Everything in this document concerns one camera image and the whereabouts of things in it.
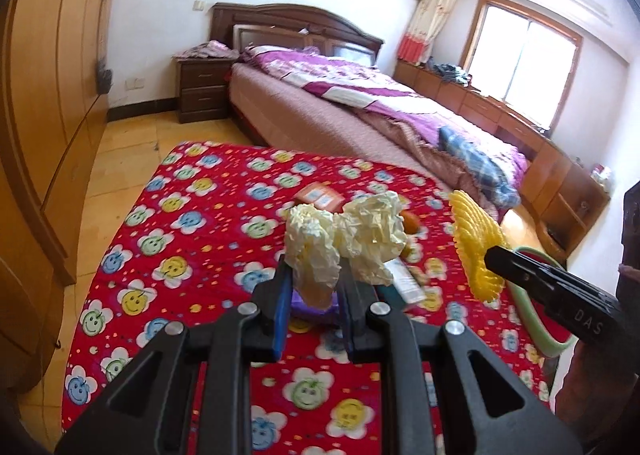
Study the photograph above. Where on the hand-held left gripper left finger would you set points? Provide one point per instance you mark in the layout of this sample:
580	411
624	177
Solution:
281	307

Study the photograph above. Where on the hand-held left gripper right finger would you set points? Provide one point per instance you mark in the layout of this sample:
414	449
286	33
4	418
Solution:
348	330

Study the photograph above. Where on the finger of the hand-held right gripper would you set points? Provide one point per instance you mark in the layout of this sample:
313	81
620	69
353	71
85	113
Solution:
520	272

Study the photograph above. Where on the yellow foam fruit net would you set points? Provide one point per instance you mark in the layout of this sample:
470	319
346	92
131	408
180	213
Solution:
472	235

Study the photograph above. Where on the cream paper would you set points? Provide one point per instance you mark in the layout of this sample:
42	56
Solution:
370	230

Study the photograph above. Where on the orange carton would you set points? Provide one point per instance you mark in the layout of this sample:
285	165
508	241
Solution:
317	195

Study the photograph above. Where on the purple packet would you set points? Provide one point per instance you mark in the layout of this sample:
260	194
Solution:
312	311

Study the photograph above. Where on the white tube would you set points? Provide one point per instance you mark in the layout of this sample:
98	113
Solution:
407	282

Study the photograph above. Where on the red smiley flower blanket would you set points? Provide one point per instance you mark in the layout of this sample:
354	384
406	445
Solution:
200	235

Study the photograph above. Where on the small orange fruit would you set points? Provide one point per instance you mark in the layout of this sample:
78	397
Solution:
411	224

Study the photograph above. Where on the blue plaid cloth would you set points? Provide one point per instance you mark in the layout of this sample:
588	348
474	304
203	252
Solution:
475	155

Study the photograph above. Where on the long wooden cabinet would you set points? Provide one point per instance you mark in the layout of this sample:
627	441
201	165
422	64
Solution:
505	122

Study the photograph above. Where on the bed with pink sheet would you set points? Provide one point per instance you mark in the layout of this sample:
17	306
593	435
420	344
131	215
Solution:
300	105

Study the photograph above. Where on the pile of clothes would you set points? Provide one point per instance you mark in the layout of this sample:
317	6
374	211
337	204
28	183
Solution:
452	74

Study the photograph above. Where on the wooden framed window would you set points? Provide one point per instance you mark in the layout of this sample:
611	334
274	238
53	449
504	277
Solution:
520	60

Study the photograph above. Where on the dark wooden nightstand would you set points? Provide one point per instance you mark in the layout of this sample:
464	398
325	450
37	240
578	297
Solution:
202	90

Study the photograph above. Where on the bed with purple bedding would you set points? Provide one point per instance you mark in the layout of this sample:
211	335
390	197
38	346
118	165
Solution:
360	85

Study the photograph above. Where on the patterned cloth on nightstand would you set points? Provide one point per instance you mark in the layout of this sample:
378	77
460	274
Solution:
207	50

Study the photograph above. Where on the floral curtain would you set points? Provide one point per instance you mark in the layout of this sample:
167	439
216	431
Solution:
430	20

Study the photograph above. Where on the dark wooden headboard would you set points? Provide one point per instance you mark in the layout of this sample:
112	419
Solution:
295	22

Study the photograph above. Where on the black charger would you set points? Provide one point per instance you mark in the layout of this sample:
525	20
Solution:
103	80

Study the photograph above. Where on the wooden wardrobe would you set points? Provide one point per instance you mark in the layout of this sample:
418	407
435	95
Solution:
45	110

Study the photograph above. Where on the white wall socket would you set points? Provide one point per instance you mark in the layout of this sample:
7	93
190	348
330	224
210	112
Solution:
135	82

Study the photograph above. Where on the white wall switch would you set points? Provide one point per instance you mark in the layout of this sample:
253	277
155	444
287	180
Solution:
199	6

